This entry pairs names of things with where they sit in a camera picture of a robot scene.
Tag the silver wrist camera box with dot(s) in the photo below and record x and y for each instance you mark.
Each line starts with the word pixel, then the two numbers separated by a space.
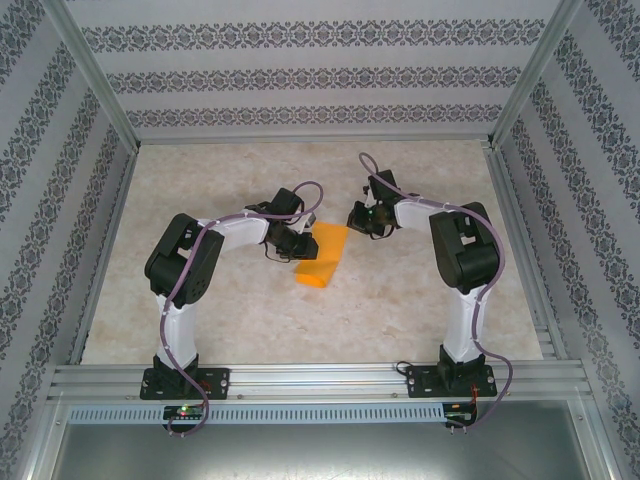
pixel 309 222
pixel 369 199

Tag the aluminium frame post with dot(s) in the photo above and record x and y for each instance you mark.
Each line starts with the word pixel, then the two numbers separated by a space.
pixel 95 70
pixel 535 70

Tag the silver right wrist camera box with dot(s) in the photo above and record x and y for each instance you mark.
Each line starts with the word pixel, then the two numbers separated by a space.
pixel 369 199

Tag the aluminium wall base strip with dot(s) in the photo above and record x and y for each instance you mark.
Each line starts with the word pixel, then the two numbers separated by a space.
pixel 310 140

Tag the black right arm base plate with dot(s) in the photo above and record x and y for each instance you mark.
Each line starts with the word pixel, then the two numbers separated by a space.
pixel 420 382

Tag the aluminium table side rail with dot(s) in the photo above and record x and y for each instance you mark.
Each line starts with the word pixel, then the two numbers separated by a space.
pixel 111 235
pixel 520 235

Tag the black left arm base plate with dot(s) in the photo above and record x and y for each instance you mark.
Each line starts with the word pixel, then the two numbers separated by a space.
pixel 220 382

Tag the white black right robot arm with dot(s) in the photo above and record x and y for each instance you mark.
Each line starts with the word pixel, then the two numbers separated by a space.
pixel 465 320

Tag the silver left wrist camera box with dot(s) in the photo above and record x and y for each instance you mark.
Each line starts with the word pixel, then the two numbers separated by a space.
pixel 309 222

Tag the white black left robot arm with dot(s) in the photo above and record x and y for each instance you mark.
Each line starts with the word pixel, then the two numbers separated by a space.
pixel 180 330

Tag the grey metal sheet panel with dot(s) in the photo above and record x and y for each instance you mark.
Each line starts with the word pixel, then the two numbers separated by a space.
pixel 320 455

